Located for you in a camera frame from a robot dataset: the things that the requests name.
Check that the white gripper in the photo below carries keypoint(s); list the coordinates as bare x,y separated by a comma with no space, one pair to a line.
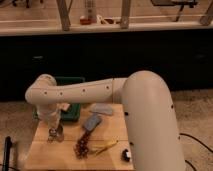
49,116

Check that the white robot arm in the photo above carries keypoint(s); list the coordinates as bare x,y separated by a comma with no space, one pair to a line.
150,116

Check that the metal cup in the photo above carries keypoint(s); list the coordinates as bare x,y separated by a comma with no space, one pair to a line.
56,134

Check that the yellow fork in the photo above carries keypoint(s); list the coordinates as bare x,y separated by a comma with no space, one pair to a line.
97,149

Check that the green plastic bin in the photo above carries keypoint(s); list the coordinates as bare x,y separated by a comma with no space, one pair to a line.
65,95

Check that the black stand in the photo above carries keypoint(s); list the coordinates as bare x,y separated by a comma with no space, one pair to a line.
6,157

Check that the wooden board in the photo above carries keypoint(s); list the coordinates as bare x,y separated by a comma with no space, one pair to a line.
60,156

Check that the grey cloth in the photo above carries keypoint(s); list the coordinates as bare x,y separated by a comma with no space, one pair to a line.
102,108

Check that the small black object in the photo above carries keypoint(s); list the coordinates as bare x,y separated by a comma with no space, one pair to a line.
125,155

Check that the red and white bottle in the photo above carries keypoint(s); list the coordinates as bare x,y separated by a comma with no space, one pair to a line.
90,14

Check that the grey spatula with wooden handle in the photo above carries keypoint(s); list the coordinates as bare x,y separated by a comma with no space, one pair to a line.
81,149

